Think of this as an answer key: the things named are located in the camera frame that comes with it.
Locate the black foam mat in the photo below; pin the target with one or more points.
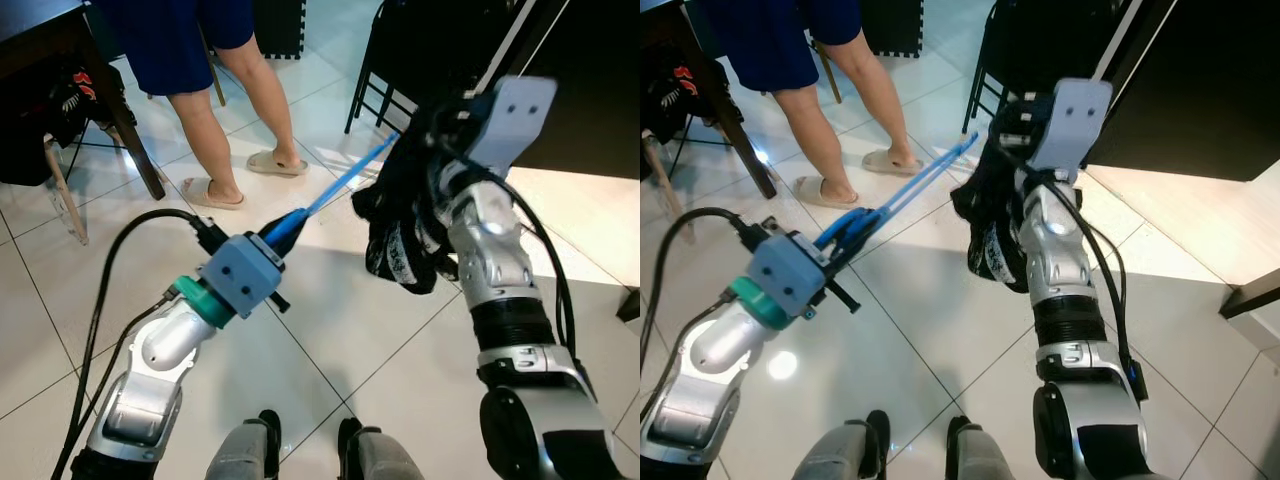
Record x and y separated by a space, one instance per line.
895 25
280 25

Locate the robot right leg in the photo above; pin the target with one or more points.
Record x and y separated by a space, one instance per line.
385 460
985 460

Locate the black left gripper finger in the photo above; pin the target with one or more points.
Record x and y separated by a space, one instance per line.
858 248

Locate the black trim strip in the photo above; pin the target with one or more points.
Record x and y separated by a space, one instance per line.
630 305
1250 295

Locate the black garment red print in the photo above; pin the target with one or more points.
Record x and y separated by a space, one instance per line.
40 140
690 100

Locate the person in blue shorts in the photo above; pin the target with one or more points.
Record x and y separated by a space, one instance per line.
170 45
765 45

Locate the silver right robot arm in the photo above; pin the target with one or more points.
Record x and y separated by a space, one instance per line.
500 260
1060 260

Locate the black door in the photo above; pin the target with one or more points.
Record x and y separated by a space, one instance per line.
590 90
1200 90

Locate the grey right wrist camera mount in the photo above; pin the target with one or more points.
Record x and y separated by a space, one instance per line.
1075 120
515 115

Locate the blue plastic hanger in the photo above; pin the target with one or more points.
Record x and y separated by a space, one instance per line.
920 180
350 178

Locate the white chair wooden legs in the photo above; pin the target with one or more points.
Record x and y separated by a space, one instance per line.
65 195
668 190

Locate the robot leg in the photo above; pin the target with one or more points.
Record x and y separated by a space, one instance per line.
840 455
245 455
985 460
385 460

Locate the dark wooden table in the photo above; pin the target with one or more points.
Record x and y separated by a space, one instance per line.
40 35
665 25

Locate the black garment white print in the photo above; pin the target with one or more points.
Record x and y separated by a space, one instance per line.
995 245
400 240

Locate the black folding chair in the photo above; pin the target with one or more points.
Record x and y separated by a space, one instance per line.
420 40
1020 40

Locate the robot left leg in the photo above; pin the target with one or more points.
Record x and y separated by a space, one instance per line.
245 455
840 455

